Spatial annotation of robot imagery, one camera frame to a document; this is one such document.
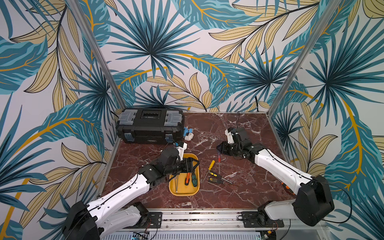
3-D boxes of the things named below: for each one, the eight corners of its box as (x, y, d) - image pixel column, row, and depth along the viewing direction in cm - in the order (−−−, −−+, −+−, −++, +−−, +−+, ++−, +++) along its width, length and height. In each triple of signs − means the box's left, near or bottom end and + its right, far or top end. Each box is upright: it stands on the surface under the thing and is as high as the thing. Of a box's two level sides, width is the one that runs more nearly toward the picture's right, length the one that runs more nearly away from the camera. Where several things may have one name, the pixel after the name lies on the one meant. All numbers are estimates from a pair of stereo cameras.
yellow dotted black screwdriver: (207, 182, 87) (207, 180, 85) (207, 177, 89) (208, 176, 87) (222, 183, 87) (223, 182, 85) (222, 179, 88) (223, 177, 86)
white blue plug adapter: (183, 140, 106) (183, 137, 103) (183, 129, 112) (183, 126, 109) (193, 140, 106) (193, 138, 103) (193, 129, 112) (193, 126, 109)
